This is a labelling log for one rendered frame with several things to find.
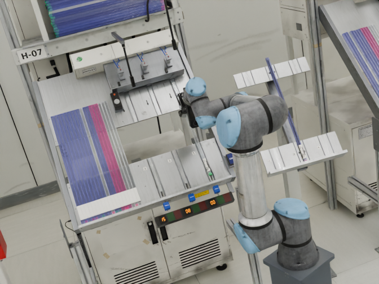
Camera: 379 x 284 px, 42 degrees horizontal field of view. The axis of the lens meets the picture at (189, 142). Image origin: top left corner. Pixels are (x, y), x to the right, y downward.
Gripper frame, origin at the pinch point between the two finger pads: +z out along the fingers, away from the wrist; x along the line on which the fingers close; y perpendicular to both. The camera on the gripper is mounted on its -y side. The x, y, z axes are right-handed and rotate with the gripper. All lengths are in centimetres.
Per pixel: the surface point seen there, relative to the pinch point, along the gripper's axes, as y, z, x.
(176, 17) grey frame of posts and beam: 46.2, -0.6, -11.0
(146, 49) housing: 34.7, -0.5, 7.5
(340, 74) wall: 39, 183, -183
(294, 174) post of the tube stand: -39, 11, -41
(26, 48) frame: 49, -3, 57
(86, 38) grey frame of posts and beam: 47, -1, 32
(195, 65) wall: 75, 158, -55
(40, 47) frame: 48, -2, 51
